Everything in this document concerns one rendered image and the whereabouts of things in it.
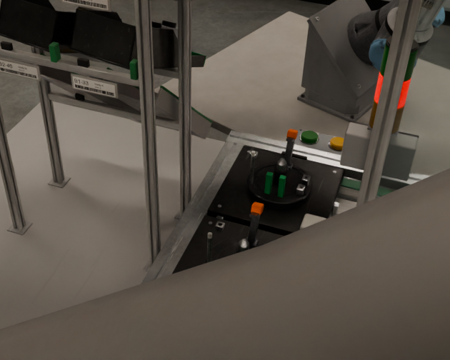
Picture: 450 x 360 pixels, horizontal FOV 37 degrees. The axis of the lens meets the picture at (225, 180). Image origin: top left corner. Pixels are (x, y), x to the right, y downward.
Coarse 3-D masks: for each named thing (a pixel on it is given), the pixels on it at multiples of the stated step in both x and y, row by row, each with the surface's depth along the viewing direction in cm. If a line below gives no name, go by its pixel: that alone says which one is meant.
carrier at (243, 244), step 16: (208, 224) 134; (240, 224) 135; (192, 240) 131; (208, 240) 118; (224, 240) 128; (240, 240) 128; (256, 240) 127; (272, 240) 131; (192, 256) 127; (208, 256) 121; (224, 256) 125; (176, 272) 124
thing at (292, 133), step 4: (288, 132) 143; (292, 132) 142; (296, 132) 142; (288, 136) 143; (292, 136) 143; (296, 136) 144; (288, 140) 141; (292, 140) 141; (288, 144) 144; (292, 144) 143; (288, 148) 144; (292, 148) 144; (288, 152) 144; (284, 156) 145; (288, 156) 144; (288, 160) 145
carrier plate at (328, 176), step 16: (240, 160) 151; (256, 160) 151; (272, 160) 151; (304, 160) 152; (240, 176) 146; (320, 176) 147; (336, 176) 147; (224, 192) 142; (240, 192) 142; (320, 192) 143; (336, 192) 143; (224, 208) 138; (240, 208) 138; (304, 208) 139; (320, 208) 139; (272, 224) 135; (288, 224) 135
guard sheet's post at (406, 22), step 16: (400, 0) 94; (416, 0) 93; (400, 16) 95; (416, 16) 94; (400, 32) 96; (400, 48) 99; (400, 64) 99; (384, 80) 102; (400, 80) 101; (384, 96) 104; (384, 112) 106; (384, 128) 107; (384, 144) 109; (368, 160) 112; (384, 160) 111; (368, 176) 114; (368, 192) 117
